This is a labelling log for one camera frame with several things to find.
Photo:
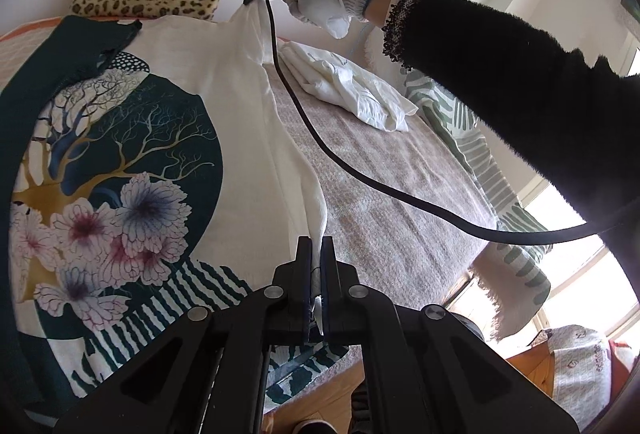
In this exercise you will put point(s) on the window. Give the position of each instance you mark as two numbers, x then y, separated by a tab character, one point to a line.
570	294

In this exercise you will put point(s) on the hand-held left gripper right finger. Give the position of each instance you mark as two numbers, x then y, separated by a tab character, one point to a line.
324	301

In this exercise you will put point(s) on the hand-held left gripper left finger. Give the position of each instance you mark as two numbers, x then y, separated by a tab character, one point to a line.
308	301

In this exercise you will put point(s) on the white printed bag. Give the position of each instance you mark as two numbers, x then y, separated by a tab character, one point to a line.
580	374

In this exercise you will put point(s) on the white green tree print t-shirt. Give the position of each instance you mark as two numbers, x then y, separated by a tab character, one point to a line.
240	114

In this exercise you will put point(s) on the person's right forearm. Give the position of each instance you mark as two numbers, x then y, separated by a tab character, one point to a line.
525	89

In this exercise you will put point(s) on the pink plaid blanket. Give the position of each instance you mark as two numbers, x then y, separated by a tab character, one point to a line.
390	199

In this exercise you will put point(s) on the crumpled white cloth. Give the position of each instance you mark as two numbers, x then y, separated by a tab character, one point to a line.
350	84

